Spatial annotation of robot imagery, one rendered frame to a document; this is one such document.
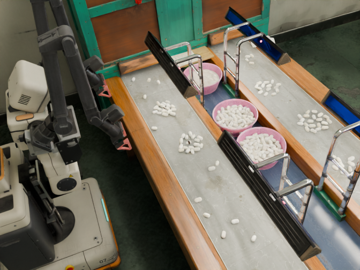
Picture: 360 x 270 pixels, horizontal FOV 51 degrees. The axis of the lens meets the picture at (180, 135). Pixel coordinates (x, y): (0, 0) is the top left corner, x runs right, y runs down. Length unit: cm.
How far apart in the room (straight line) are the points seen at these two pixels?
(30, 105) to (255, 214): 112
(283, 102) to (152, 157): 88
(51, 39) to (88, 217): 137
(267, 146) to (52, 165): 113
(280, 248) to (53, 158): 117
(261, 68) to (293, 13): 167
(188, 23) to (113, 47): 54
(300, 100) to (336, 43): 205
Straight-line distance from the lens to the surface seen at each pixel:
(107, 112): 166
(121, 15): 247
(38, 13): 185
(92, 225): 245
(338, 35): 451
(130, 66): 259
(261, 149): 209
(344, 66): 404
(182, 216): 179
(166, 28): 261
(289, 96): 241
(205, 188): 190
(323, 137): 219
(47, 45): 142
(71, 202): 260
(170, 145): 211
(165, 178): 193
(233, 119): 223
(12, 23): 333
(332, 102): 188
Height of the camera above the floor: 227
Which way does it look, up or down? 45 degrees down
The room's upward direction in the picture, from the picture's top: 7 degrees counter-clockwise
